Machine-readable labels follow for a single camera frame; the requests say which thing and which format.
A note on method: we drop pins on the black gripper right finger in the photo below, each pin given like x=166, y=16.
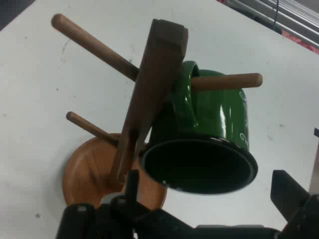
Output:
x=294, y=199

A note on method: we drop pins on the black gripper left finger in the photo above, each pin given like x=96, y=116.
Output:
x=133, y=184

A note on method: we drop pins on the green enamel mug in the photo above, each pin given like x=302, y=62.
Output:
x=216, y=112

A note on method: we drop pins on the blue object beside table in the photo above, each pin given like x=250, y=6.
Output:
x=316, y=132

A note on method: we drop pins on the brown wooden mug tree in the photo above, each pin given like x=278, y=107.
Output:
x=159, y=62

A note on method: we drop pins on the red plastic bag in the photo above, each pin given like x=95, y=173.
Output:
x=299, y=41

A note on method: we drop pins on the aluminium side frame rail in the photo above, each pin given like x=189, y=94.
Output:
x=294, y=15

